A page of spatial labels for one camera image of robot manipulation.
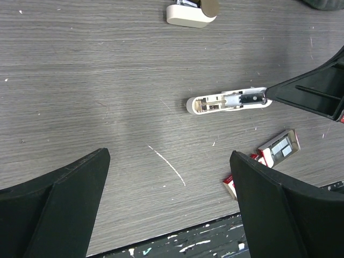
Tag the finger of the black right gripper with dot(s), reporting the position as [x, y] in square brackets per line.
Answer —
[319, 91]

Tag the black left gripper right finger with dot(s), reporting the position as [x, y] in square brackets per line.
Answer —
[285, 217]

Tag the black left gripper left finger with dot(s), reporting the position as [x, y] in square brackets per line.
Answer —
[53, 215]

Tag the red white staple box sleeve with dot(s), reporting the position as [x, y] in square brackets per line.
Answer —
[229, 185]

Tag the staple box tray with staples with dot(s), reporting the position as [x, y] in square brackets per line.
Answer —
[278, 149]

